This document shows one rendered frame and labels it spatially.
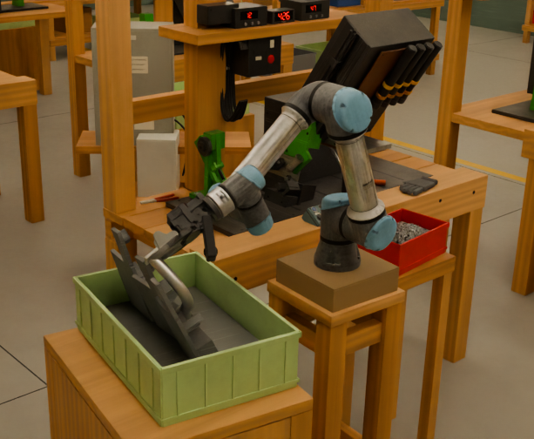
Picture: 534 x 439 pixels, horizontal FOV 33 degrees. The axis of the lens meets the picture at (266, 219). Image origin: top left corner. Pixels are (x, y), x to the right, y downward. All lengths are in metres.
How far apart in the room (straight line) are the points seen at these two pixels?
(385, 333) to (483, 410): 1.12
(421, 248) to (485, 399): 1.04
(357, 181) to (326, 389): 0.69
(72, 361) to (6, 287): 2.38
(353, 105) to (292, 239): 0.84
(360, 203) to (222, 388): 0.70
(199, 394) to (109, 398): 0.26
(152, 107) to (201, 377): 1.48
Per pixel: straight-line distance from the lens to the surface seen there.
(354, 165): 2.61
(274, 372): 2.46
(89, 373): 2.61
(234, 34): 3.47
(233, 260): 3.05
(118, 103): 3.36
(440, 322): 3.49
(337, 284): 2.79
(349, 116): 2.50
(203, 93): 3.57
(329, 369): 2.87
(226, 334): 2.66
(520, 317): 4.85
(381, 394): 3.11
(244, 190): 2.37
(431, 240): 3.32
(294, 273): 2.90
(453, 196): 3.87
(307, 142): 3.48
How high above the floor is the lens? 2.12
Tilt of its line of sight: 21 degrees down
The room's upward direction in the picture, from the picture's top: 2 degrees clockwise
